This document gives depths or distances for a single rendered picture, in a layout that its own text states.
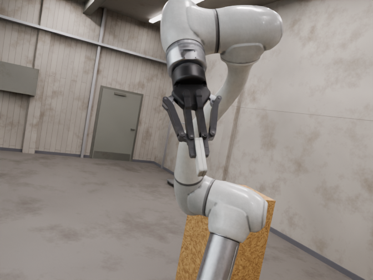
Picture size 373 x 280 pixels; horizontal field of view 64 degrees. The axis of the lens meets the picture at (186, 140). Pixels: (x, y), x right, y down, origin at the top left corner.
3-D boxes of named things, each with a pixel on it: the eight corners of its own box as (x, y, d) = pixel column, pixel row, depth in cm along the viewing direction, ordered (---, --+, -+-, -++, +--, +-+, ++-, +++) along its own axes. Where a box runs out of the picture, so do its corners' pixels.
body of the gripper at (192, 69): (170, 61, 63) (174, 98, 59) (209, 61, 64) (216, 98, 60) (167, 84, 70) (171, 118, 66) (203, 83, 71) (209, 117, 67)
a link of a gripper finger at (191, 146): (193, 131, 60) (178, 132, 59) (196, 155, 57) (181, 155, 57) (192, 135, 61) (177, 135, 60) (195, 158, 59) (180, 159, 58)
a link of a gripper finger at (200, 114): (191, 100, 66) (197, 99, 67) (199, 145, 61) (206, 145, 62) (194, 89, 63) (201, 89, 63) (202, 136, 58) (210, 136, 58)
